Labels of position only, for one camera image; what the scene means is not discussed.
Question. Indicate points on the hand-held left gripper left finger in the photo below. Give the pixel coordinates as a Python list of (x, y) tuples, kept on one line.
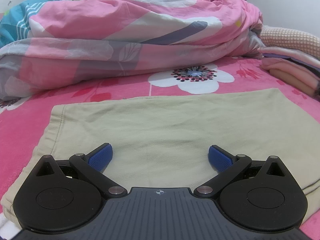
[(101, 157)]

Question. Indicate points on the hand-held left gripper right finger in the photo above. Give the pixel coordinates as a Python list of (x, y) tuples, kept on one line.
[(220, 157)]

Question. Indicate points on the beige pants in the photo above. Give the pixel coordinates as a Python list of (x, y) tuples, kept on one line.
[(160, 120)]

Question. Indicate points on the stack of folded clothes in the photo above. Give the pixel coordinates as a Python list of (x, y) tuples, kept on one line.
[(287, 72)]

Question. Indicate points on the pink floral fleece blanket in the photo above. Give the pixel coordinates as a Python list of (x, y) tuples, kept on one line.
[(225, 80)]

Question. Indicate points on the lilac folded cloth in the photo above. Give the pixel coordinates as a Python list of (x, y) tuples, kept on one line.
[(300, 59)]

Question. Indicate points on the pink floral quilt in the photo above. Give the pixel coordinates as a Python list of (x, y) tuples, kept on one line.
[(125, 30)]

